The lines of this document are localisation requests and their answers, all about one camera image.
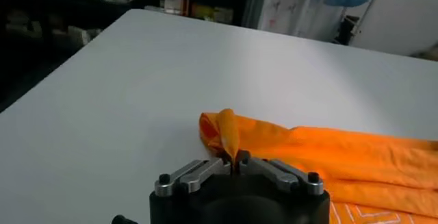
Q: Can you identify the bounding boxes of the orange t-shirt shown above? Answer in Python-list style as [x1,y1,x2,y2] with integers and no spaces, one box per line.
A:
[199,108,438,224]

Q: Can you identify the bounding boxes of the white metal jug rack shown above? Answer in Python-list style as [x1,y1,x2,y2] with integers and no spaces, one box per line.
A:
[320,0,393,45]

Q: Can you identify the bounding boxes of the red white medicine box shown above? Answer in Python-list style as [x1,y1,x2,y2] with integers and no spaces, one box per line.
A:
[163,0,190,16]

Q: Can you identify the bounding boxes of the black shelving unit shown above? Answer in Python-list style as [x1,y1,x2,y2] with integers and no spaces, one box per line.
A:
[0,0,258,112]

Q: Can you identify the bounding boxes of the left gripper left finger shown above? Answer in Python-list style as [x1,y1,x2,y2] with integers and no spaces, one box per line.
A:
[154,158,232,197]

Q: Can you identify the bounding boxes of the white water dispenser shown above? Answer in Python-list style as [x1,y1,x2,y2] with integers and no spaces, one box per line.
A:
[258,0,318,36]

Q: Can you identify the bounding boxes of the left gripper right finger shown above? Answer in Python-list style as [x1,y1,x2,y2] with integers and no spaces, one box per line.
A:
[238,149,324,196]

